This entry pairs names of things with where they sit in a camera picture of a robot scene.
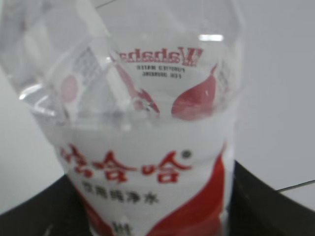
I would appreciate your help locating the clear Wahaha water bottle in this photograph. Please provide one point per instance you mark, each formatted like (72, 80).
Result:
(138, 99)

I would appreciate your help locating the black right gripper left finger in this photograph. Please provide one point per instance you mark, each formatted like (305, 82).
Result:
(56, 211)

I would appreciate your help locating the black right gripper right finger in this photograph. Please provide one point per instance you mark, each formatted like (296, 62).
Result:
(256, 209)

